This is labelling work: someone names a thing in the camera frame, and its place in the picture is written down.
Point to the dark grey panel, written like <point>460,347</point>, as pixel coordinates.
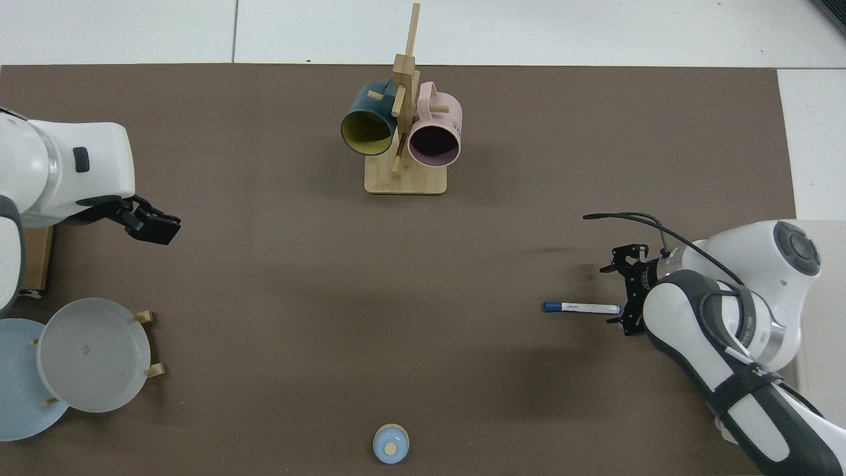
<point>834,10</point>

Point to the brown table cloth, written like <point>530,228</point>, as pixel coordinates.
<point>330,297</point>

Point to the grey plate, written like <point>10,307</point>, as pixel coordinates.
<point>92,357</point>

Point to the light blue plate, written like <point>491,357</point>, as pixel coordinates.
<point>20,396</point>

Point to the wooden plate rack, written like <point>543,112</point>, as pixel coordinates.
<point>147,317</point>

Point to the wooden cup stand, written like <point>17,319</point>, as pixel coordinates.
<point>406,182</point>

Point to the white marker with blue cap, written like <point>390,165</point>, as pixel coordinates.
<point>581,307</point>

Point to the dark blue cup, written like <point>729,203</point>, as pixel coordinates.
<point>363,106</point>

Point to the pink cup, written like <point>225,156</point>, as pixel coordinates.
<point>436,129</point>

